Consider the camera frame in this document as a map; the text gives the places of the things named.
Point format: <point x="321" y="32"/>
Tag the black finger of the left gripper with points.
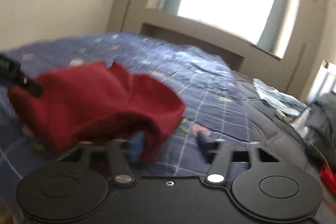
<point x="32" y="87"/>

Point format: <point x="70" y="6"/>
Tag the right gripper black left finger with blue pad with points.
<point x="120" y="153"/>

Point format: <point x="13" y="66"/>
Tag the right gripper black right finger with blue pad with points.
<point x="218" y="153"/>

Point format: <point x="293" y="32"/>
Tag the dark red long-sleeve sweater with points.
<point x="97" y="103"/>

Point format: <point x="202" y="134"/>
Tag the light blue striped folded clothes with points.
<point x="286" y="103"/>

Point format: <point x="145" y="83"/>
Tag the blue plaid floral quilt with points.
<point x="204" y="83"/>

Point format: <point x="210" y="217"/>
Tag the grey quilted bed cover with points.
<point x="274" y="134"/>

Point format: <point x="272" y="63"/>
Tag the beige window-sill cabinet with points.
<point x="235" y="51"/>

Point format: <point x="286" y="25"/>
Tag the dark grey bundled blanket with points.
<point x="321" y="125"/>

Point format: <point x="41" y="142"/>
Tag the right blue-grey curtain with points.
<point x="273" y="25"/>

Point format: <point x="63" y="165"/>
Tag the white padded headboard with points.
<point x="324" y="82"/>

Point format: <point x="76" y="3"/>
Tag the right beige tall wardrobe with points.
<point x="297" y="63"/>

